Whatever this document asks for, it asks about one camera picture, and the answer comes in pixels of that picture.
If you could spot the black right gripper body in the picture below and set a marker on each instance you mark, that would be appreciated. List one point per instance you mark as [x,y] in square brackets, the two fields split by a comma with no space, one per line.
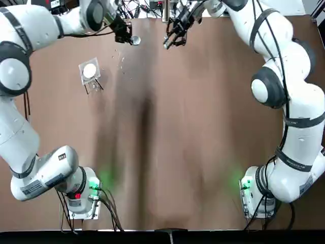
[185,19]

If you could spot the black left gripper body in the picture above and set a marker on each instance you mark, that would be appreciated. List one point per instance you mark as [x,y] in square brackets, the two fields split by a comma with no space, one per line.
[119,26]

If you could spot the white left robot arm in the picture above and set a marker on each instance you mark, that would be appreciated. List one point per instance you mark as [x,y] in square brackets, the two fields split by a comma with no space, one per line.
[23,142]

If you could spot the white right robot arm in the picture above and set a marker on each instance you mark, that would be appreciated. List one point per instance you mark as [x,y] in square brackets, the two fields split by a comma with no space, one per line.
[299,142]

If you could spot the spilled white powder grains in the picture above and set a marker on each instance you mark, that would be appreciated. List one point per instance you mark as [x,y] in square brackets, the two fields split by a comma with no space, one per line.
[122,59]

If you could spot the tripod stand with mesh plate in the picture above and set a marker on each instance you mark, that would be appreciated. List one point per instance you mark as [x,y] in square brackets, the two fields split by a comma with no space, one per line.
[96,62]

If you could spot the hub with red switches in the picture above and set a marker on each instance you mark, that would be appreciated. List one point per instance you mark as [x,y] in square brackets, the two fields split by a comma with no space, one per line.
[152,5]

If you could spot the white round ceramic disc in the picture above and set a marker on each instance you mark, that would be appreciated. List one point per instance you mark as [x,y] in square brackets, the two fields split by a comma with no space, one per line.
[90,70]

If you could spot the clear glass burner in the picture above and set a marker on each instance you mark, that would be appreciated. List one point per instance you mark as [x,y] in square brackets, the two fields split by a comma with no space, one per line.
[94,86]

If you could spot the aluminium profile post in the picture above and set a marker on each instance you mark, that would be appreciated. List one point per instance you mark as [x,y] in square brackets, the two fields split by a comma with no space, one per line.
[165,11]

